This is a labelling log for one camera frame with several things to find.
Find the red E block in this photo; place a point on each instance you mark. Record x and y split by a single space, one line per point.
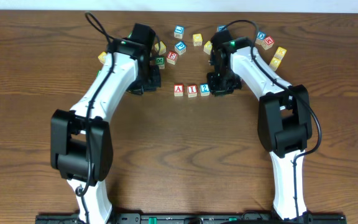
172 57

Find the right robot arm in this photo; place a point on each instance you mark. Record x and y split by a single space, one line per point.
284 121

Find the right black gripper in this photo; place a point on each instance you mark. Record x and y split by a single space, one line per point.
215 89

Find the yellow O block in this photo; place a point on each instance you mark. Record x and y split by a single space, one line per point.
207 47

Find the blue d block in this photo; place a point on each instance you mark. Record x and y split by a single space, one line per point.
220 28
260 37

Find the yellow K block right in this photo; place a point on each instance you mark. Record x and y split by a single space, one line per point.
280 53

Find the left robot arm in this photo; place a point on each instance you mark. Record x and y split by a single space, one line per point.
81 143

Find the green R block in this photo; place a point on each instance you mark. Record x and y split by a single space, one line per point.
160 62

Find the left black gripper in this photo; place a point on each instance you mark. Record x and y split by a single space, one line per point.
155 83

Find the yellow S block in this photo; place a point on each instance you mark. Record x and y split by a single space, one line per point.
160 48

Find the yellow block top centre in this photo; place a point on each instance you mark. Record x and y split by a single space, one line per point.
197 40

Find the blue 2 block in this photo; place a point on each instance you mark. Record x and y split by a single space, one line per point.
204 89

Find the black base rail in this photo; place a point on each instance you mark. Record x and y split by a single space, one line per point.
249 217

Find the red M block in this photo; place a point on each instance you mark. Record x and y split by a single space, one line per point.
267 43

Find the yellow G block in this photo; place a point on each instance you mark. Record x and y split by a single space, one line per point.
274 63

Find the red A block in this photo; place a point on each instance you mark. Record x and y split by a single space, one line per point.
178 90

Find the red I block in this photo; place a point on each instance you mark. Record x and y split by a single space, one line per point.
192 91

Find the yellow block far left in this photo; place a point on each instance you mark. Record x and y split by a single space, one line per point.
102 57

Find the blue D block right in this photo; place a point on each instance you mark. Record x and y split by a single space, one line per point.
260 37

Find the blue block top centre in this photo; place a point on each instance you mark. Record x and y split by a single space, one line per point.
179 32

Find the blue P block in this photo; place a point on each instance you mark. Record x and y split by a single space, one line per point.
180 48

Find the blue D block top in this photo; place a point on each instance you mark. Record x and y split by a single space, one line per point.
220 28

